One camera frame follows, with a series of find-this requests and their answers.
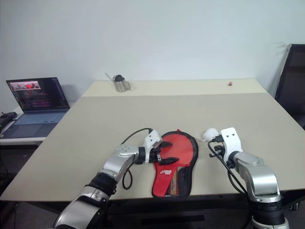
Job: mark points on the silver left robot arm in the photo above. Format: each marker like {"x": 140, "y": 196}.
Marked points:
{"x": 119, "y": 162}

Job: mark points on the black handheld device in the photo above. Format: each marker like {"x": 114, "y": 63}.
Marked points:
{"x": 8, "y": 116}

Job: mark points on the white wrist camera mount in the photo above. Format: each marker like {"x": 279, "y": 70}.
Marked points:
{"x": 151, "y": 138}
{"x": 231, "y": 140}

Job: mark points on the blue-grey open laptop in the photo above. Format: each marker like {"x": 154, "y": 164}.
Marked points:
{"x": 35, "y": 95}

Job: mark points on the black office chair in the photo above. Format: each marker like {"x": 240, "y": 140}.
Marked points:
{"x": 294, "y": 83}

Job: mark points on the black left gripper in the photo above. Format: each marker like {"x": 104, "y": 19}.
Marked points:
{"x": 156, "y": 152}

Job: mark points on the black table frame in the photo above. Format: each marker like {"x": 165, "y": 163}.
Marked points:
{"x": 171, "y": 219}

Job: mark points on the black red paddle case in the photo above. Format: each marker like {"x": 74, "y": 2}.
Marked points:
{"x": 163, "y": 181}

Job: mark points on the shiny metal cup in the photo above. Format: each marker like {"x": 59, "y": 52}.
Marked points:
{"x": 121, "y": 87}

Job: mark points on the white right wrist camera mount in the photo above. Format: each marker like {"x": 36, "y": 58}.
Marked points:
{"x": 231, "y": 140}

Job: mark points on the thin metal straw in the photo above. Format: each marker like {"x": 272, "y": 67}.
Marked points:
{"x": 110, "y": 76}

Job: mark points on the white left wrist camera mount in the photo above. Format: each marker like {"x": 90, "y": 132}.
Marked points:
{"x": 151, "y": 138}

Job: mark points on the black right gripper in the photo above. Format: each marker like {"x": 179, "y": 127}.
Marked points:
{"x": 219, "y": 151}

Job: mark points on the red table tennis paddle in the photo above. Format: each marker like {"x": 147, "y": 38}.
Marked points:
{"x": 175, "y": 183}

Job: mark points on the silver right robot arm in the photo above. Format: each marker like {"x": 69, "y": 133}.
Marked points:
{"x": 259, "y": 174}

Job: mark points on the black rounded object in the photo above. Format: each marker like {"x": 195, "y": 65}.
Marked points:
{"x": 118, "y": 78}

